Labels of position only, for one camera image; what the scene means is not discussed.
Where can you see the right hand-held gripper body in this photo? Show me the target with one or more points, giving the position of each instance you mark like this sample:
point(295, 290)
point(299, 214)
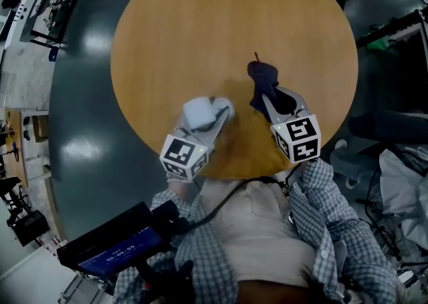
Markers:
point(301, 135)

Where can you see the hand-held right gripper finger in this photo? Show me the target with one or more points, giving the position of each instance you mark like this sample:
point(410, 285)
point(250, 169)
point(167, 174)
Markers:
point(269, 112)
point(301, 102)

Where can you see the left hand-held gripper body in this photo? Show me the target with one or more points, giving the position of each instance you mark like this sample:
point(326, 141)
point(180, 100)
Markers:
point(180, 154)

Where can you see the dark cloth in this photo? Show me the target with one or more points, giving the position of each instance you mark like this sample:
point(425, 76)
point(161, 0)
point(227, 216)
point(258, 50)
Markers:
point(264, 79)

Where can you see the person's right forearm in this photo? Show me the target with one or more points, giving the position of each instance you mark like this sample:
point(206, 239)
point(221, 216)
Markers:
point(317, 189)

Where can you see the person's left forearm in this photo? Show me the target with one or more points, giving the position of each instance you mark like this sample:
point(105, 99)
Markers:
point(177, 192)

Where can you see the green bag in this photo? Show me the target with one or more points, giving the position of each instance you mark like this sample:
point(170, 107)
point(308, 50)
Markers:
point(378, 43)

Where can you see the person's torso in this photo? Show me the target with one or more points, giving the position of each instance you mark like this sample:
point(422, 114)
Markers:
point(261, 229)

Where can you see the black monitor with blue screen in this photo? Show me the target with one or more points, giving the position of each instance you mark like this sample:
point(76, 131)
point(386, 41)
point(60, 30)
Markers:
point(117, 252)

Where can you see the cardboard box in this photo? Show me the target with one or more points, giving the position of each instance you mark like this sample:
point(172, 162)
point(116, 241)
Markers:
point(40, 129)

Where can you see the small blue bin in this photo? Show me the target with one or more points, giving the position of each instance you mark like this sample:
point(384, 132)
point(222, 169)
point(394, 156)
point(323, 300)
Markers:
point(53, 54)

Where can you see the wooden side table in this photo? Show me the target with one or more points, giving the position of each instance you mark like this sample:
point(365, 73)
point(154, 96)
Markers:
point(18, 162)

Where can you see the black box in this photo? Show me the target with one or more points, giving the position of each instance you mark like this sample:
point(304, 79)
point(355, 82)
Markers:
point(31, 229)

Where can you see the black framed workbench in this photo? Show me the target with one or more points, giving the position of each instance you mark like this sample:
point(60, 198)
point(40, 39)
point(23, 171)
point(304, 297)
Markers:
point(43, 18)

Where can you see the white console unit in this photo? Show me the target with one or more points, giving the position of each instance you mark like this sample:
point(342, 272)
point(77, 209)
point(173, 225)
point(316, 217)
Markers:
point(15, 22)

